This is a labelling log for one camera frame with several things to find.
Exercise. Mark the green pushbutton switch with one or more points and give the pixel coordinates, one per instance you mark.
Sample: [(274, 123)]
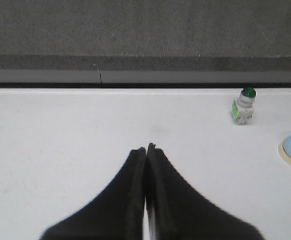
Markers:
[(243, 106)]

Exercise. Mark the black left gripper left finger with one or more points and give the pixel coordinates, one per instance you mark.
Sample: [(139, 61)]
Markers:
[(117, 213)]

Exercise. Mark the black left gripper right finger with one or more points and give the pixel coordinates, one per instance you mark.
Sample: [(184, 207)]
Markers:
[(176, 211)]

